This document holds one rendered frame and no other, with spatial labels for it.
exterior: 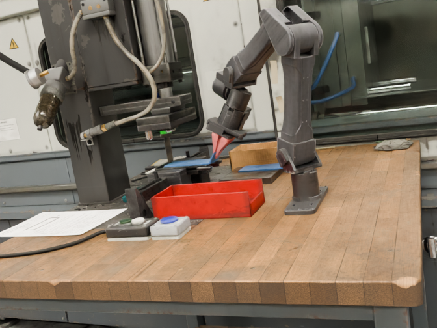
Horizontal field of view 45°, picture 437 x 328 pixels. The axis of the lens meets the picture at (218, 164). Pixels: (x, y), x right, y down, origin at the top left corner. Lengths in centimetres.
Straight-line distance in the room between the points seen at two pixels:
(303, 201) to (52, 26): 86
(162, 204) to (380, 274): 61
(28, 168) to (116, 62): 132
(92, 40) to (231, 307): 89
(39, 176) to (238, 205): 163
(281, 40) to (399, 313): 60
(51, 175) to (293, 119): 166
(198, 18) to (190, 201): 105
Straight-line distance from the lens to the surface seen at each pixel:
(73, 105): 160
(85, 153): 160
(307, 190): 123
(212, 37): 212
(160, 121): 141
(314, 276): 86
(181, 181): 143
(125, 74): 149
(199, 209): 125
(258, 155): 168
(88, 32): 155
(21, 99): 271
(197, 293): 92
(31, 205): 279
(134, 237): 119
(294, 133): 121
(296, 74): 118
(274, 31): 118
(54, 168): 262
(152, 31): 148
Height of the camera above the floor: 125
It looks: 10 degrees down
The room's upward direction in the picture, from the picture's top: 9 degrees counter-clockwise
